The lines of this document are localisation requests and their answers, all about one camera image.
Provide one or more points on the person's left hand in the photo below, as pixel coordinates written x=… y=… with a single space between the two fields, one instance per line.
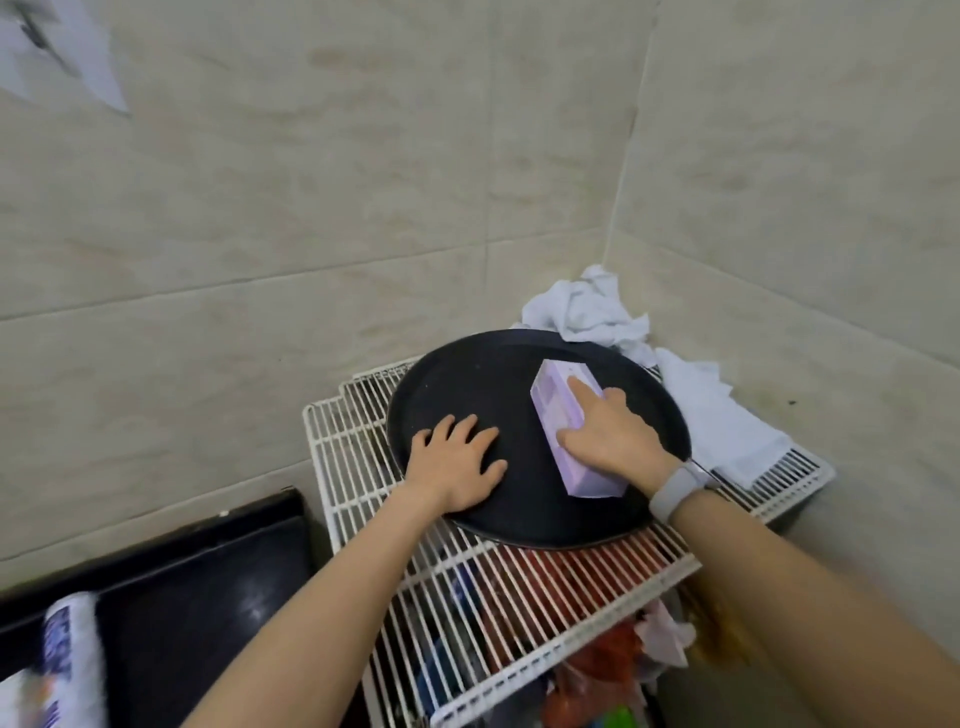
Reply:
x=450 y=472

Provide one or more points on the person's right hand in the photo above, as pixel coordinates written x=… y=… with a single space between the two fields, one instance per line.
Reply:
x=619 y=442

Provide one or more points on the person's right thumb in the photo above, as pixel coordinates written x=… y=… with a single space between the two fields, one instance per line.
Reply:
x=574 y=441

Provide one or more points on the person's left thumb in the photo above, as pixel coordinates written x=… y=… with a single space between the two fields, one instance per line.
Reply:
x=491 y=475

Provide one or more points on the person's left little finger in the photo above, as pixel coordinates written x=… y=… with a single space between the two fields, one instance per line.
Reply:
x=418 y=444

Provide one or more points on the person's left middle finger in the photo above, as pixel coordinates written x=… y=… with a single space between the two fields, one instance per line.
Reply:
x=466 y=433

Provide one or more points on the purple rectangular box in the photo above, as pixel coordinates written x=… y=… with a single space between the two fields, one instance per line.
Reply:
x=559 y=420

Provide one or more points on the black round tray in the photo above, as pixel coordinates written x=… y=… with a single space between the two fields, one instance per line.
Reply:
x=525 y=480

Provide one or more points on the person's left forearm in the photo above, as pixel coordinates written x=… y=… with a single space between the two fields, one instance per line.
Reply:
x=322 y=615

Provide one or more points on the person's right forearm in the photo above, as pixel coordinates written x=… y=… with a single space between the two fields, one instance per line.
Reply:
x=810 y=615

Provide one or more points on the grey wrist watch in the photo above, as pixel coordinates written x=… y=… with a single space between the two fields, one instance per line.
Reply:
x=675 y=491

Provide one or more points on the red package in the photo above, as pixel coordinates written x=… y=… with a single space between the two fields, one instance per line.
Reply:
x=555 y=585

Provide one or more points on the crumpled white cloth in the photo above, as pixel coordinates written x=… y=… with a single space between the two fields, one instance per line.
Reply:
x=585 y=311

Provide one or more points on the flat white cloth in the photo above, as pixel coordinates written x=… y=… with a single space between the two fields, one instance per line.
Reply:
x=720 y=420

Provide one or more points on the blue package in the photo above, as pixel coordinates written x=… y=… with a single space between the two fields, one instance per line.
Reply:
x=442 y=660

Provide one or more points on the crumpled white plastic bag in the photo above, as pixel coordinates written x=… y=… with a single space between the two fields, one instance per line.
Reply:
x=664 y=634

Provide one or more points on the red plastic bag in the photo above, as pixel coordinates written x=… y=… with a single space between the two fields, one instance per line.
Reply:
x=592 y=675

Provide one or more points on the black glossy appliance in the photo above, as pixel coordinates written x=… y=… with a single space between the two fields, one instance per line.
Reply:
x=187 y=600

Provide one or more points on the white blue printed packet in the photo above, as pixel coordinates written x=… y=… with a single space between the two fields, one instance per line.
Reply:
x=75 y=660

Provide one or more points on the white paper sheet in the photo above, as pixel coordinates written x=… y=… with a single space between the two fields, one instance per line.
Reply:
x=67 y=45

